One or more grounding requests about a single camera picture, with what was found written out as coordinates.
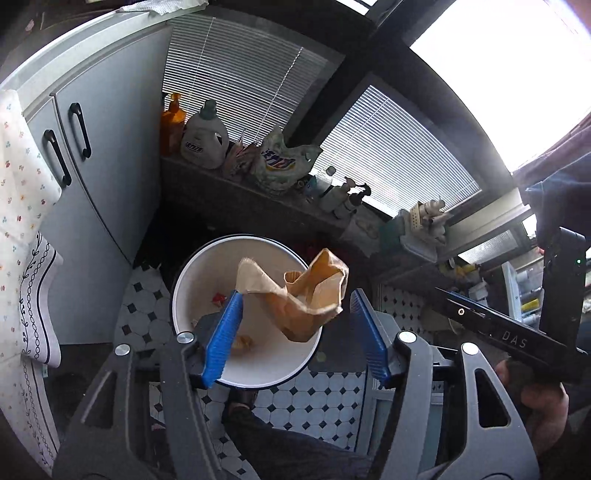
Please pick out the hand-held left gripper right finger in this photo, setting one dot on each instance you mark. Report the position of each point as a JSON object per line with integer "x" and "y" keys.
{"x": 371, "y": 341}

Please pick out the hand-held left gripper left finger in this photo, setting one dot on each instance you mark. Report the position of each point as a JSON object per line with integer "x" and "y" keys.
{"x": 221, "y": 341}

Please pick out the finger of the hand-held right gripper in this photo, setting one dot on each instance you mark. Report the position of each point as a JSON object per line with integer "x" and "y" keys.
{"x": 464, "y": 307}

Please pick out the white round trash bin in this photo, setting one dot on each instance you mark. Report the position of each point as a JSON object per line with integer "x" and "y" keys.
{"x": 203, "y": 277}

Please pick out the brown paper bag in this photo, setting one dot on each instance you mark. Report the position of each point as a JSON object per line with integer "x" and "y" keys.
{"x": 302, "y": 295}

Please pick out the person's right hand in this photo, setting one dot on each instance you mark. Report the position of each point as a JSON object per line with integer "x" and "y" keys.
{"x": 540, "y": 408}

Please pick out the small yellow scrap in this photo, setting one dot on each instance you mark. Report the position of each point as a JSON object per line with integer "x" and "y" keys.
{"x": 243, "y": 342}

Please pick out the small red scrap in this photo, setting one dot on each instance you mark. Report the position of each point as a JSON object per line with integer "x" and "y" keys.
{"x": 217, "y": 299}

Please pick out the person's shoe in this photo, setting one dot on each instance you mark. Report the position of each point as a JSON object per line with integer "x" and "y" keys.
{"x": 241, "y": 402}

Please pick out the white plastic drainer basket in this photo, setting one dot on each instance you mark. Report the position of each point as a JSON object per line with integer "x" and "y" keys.
{"x": 425, "y": 228}

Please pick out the person's dark blue clothing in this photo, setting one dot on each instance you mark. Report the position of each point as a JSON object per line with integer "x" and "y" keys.
{"x": 561, "y": 194}

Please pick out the green sponge block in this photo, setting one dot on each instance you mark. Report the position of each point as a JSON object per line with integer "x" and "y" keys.
{"x": 391, "y": 233}

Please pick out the person's dark trouser leg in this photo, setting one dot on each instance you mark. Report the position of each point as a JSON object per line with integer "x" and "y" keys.
{"x": 286, "y": 447}

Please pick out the clear bottle with white cap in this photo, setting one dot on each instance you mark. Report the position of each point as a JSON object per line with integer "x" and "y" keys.
{"x": 324, "y": 182}

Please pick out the white window blind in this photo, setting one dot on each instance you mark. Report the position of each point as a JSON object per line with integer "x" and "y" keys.
{"x": 397, "y": 152}
{"x": 240, "y": 78}

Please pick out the pink snack packet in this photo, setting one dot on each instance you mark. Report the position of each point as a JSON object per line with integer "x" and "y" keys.
{"x": 238, "y": 159}

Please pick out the white detergent refill bag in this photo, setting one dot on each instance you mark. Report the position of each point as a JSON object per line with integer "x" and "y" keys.
{"x": 277, "y": 164}

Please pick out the white cloth with vine border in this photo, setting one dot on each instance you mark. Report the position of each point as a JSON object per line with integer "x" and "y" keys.
{"x": 37, "y": 295}

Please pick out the white detergent jug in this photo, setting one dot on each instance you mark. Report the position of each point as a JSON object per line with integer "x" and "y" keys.
{"x": 203, "y": 141}

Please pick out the grey two-door cabinet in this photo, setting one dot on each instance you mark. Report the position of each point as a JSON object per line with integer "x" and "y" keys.
{"x": 111, "y": 152}

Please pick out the orange pump bottle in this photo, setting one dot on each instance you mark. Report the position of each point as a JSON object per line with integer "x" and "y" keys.
{"x": 171, "y": 127}

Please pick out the floral white tablecloth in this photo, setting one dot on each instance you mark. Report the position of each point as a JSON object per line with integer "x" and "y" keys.
{"x": 18, "y": 194}

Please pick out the white patterned cloth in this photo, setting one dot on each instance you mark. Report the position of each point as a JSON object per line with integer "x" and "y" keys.
{"x": 161, "y": 5}

